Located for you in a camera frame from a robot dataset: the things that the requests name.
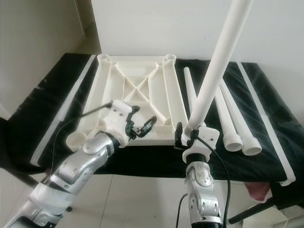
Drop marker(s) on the white plastic table top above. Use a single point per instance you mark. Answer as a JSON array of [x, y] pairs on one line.
[[142, 71]]

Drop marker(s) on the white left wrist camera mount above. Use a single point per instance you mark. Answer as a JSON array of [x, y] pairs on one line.
[[118, 116]]

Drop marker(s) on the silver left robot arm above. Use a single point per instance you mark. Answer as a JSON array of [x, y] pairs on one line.
[[90, 156]]

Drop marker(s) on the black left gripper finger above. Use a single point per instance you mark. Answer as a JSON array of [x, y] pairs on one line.
[[149, 126], [135, 110]]

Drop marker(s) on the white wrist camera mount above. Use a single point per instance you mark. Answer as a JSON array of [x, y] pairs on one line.
[[118, 116], [208, 138]]

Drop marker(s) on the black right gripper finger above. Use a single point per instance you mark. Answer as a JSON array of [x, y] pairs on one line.
[[179, 134]]

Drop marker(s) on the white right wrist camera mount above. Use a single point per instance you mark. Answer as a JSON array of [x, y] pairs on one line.
[[208, 138]]

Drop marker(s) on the black table cloth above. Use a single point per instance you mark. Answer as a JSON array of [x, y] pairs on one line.
[[45, 104]]

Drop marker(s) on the pink soft object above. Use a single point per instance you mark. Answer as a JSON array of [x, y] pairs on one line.
[[259, 191]]

